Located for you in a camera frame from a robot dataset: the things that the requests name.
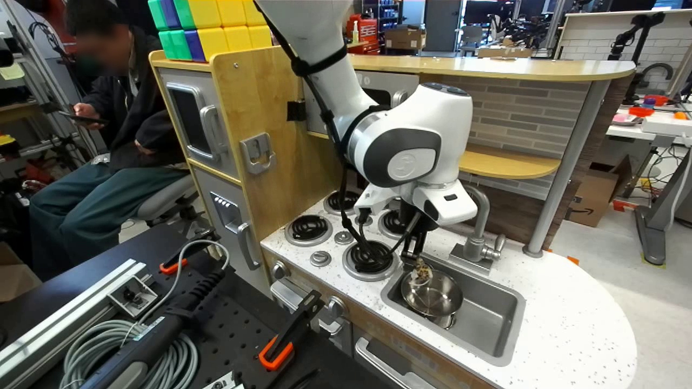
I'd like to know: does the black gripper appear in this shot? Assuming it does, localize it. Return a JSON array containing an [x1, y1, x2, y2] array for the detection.
[[390, 199, 440, 268]]

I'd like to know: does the brown toy chicken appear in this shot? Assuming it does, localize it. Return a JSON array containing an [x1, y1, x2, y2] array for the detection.
[[409, 260, 437, 285]]

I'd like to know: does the steel sink basin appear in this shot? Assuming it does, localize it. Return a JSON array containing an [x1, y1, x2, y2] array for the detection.
[[377, 254, 527, 368]]

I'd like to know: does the black toy stove burner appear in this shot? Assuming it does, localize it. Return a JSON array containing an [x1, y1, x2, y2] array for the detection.
[[339, 238, 400, 284], [321, 187, 362, 217], [375, 205, 415, 242], [283, 212, 335, 248]]

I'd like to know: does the steel bowl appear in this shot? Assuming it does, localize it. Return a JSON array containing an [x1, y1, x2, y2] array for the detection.
[[397, 263, 466, 323]]

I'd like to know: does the grey toy faucet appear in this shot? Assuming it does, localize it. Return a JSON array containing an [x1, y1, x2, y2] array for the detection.
[[448, 181, 508, 272]]

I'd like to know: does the wooden toy kitchen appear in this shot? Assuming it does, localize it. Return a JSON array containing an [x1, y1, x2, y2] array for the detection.
[[146, 45, 640, 389]]

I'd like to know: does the orange black bar clamp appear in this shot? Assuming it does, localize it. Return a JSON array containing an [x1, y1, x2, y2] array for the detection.
[[158, 246, 218, 281], [255, 287, 326, 375]]

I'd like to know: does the brown cardboard box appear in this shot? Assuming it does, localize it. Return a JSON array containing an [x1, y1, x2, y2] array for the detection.
[[563, 155, 636, 229]]

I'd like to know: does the black perforated breadboard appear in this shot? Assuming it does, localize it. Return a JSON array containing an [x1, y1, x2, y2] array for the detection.
[[0, 218, 407, 389]]

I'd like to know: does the grey office chair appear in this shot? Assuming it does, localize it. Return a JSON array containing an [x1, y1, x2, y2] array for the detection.
[[132, 172, 209, 242]]

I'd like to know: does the grey table leg stand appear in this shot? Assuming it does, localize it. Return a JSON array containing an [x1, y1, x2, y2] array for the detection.
[[633, 147, 692, 268]]

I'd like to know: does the yellow storage block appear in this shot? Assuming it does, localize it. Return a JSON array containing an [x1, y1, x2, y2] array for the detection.
[[186, 0, 267, 30], [197, 23, 276, 61]]

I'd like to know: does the blue storage block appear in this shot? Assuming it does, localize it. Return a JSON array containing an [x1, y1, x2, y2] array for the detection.
[[182, 28, 209, 62]]

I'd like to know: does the green storage block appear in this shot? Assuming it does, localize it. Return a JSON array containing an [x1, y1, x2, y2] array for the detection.
[[156, 28, 190, 62], [146, 0, 194, 32]]

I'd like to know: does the seated person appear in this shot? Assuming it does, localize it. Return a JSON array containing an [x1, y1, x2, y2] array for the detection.
[[28, 0, 190, 281]]

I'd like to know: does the black corrugated robot hose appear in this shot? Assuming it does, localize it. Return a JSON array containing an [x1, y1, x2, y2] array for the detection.
[[269, 20, 396, 269]]

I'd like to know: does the silver corner bracket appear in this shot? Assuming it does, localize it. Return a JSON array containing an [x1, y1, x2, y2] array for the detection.
[[200, 370, 247, 389], [108, 274, 160, 320]]

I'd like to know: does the thick black connector cable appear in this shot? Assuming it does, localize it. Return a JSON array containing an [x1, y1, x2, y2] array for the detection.
[[77, 266, 238, 389]]

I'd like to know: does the grey coiled cable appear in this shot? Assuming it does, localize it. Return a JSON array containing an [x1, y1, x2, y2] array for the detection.
[[57, 238, 233, 389]]

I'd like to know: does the aluminium extrusion rail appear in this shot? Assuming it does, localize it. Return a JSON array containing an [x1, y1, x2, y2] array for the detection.
[[0, 256, 160, 389]]

